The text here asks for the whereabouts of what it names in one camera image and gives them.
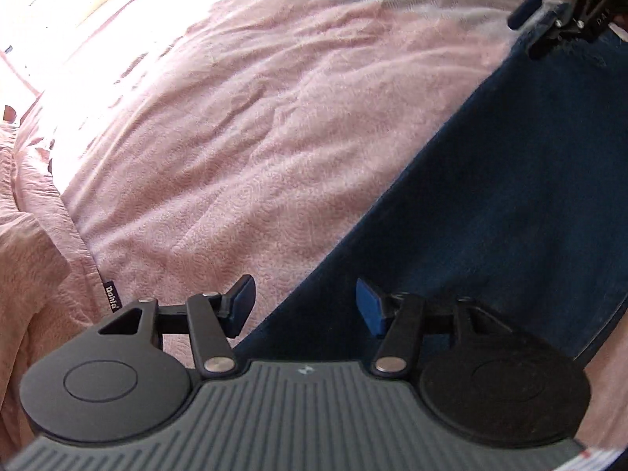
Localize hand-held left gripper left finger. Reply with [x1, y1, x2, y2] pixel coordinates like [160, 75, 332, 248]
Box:
[98, 275, 257, 378]

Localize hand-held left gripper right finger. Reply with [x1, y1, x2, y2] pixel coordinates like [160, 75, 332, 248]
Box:
[356, 277, 528, 378]

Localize blue denim jeans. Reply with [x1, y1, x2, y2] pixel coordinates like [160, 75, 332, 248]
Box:
[233, 2, 628, 361]

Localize pink and grey bedspread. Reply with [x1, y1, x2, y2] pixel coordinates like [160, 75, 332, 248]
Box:
[0, 0, 628, 452]

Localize folded pink duvet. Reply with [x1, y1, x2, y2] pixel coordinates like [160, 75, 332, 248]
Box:
[0, 103, 122, 447]

